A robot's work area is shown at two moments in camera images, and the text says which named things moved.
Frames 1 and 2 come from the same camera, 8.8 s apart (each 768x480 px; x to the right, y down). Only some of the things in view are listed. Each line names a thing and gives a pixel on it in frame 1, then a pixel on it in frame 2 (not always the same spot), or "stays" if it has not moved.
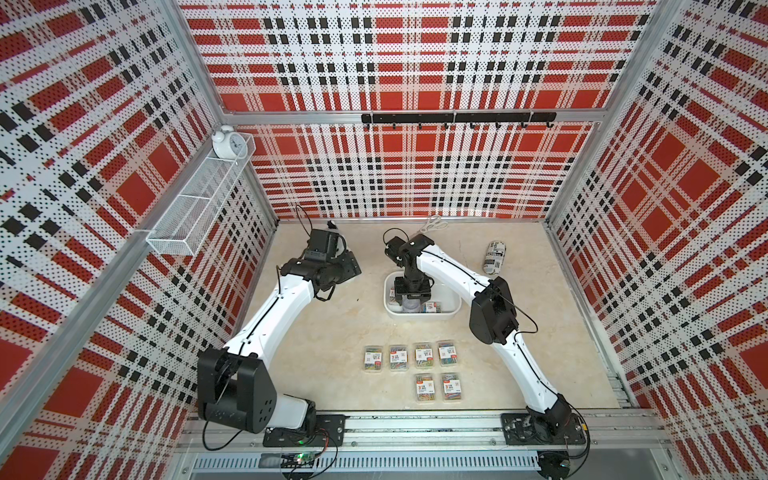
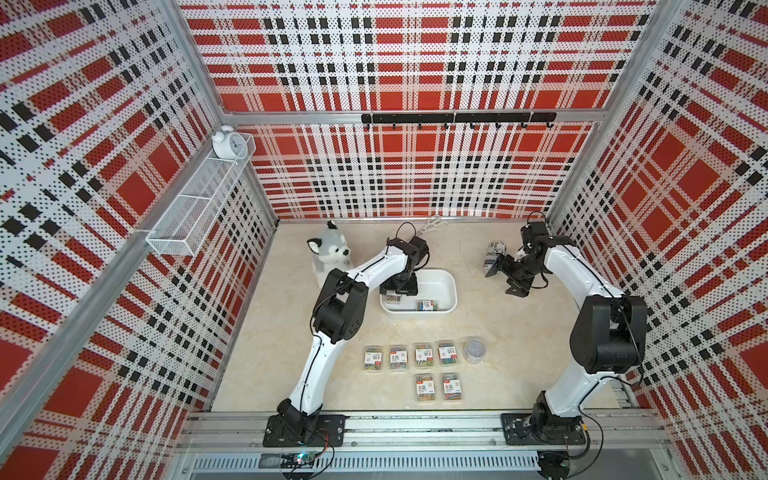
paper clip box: (448, 353) stays
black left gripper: (350, 266) → (411, 289)
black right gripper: (423, 293) → (504, 263)
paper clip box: (451, 387) stays
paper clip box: (424, 355) stays
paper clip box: (425, 388) stays
